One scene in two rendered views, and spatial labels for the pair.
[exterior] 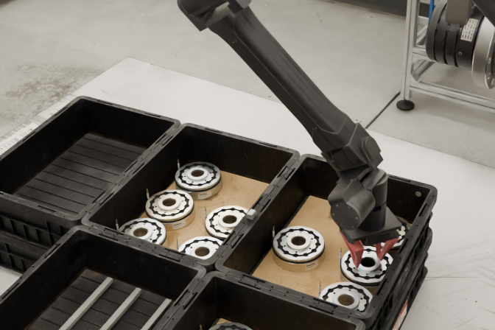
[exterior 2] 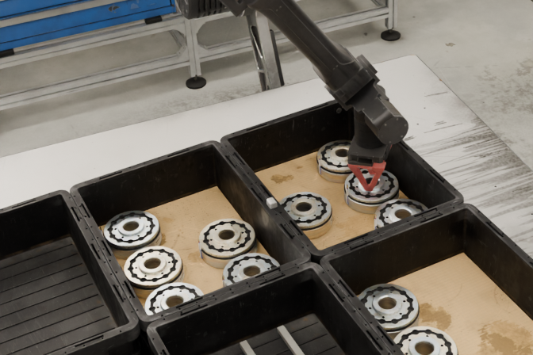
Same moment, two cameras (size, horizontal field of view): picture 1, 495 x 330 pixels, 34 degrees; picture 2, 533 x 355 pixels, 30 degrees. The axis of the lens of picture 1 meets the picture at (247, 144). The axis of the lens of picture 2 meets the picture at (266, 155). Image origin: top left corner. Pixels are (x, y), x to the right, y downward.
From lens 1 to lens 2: 1.15 m
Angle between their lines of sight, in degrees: 43
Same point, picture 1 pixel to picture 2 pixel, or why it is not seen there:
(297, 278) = (333, 236)
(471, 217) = not seen: hidden behind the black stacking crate
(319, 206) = not seen: hidden behind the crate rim
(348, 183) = (377, 102)
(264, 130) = (48, 181)
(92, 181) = (22, 315)
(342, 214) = (391, 130)
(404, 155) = (202, 121)
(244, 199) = (191, 219)
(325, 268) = (339, 214)
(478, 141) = (87, 126)
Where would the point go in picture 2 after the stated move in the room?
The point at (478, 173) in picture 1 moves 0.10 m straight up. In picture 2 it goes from (273, 98) to (270, 63)
